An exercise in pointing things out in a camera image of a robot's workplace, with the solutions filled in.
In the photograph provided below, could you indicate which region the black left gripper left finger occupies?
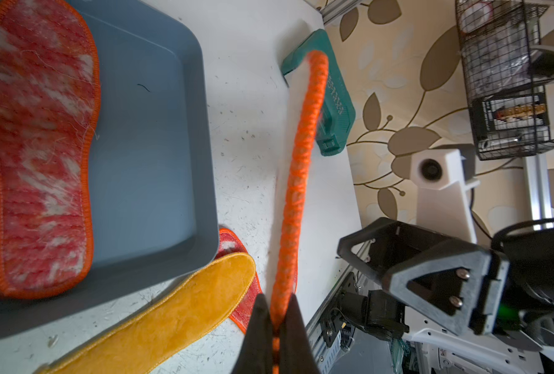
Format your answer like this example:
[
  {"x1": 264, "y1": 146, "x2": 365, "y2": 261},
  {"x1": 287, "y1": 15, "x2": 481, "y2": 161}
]
[{"x1": 232, "y1": 294, "x2": 273, "y2": 374}]

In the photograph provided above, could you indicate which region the grey-blue storage tray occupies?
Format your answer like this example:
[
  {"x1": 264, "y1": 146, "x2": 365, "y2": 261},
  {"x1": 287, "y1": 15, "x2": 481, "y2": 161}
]
[{"x1": 0, "y1": 1, "x2": 219, "y2": 339}]

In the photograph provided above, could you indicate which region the red insole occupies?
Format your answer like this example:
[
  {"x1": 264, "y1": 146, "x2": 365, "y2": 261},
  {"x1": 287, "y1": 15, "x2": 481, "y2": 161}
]
[
  {"x1": 269, "y1": 51, "x2": 328, "y2": 373},
  {"x1": 215, "y1": 228, "x2": 299, "y2": 335},
  {"x1": 0, "y1": 1, "x2": 101, "y2": 299}
]

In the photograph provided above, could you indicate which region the yellow insole horizontal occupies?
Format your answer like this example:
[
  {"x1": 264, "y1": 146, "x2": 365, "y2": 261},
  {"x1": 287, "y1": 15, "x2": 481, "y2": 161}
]
[{"x1": 45, "y1": 253, "x2": 248, "y2": 373}]

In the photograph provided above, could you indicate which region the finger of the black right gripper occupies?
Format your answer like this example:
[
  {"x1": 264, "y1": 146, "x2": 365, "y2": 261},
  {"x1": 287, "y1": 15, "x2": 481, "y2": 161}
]
[{"x1": 337, "y1": 218, "x2": 510, "y2": 335}]

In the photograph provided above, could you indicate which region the black wire basket right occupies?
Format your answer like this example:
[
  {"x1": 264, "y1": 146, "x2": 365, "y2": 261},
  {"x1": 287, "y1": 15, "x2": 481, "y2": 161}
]
[{"x1": 455, "y1": 1, "x2": 554, "y2": 161}]

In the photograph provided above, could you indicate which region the aluminium frame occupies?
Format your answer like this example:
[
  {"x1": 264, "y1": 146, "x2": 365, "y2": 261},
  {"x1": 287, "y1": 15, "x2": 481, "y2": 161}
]
[{"x1": 325, "y1": 1, "x2": 554, "y2": 232}]

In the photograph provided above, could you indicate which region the green plastic tool case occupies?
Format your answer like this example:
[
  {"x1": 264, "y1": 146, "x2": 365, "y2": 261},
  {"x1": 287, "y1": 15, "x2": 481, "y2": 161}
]
[{"x1": 281, "y1": 29, "x2": 356, "y2": 157}]

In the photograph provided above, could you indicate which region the socket bit set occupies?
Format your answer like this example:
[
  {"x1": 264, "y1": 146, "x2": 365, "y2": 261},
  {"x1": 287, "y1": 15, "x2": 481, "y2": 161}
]
[{"x1": 487, "y1": 103, "x2": 547, "y2": 130}]

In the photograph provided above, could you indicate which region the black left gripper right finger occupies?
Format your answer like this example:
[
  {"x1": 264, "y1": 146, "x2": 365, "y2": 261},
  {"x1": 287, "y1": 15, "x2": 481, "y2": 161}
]
[{"x1": 279, "y1": 295, "x2": 320, "y2": 374}]

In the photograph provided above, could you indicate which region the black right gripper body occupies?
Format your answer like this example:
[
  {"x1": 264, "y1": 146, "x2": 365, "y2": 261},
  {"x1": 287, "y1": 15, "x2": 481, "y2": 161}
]
[{"x1": 489, "y1": 217, "x2": 554, "y2": 349}]

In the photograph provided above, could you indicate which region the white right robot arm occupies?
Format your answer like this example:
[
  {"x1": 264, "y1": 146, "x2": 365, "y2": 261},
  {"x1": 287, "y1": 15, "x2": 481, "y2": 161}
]
[{"x1": 336, "y1": 216, "x2": 554, "y2": 373}]

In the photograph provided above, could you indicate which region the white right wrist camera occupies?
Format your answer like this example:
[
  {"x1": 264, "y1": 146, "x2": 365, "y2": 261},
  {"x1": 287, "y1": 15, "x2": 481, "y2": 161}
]
[{"x1": 410, "y1": 144, "x2": 480, "y2": 244}]

